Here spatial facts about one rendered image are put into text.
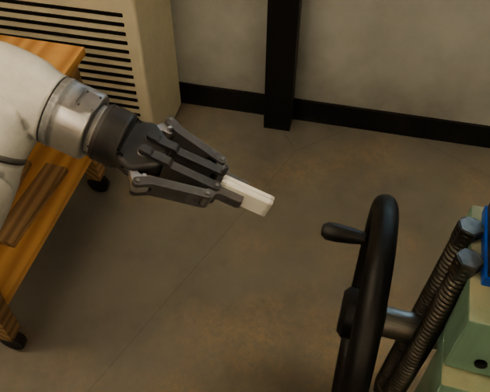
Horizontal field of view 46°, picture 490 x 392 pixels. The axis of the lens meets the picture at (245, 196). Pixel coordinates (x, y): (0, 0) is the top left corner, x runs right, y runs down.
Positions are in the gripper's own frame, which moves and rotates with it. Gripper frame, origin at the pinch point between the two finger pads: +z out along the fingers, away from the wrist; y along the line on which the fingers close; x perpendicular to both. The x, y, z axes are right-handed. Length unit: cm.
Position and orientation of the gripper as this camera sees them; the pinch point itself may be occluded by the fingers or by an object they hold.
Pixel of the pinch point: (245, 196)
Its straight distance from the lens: 74.5
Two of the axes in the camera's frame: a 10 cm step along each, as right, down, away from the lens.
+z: 9.1, 4.1, 0.9
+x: -3.3, 5.6, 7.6
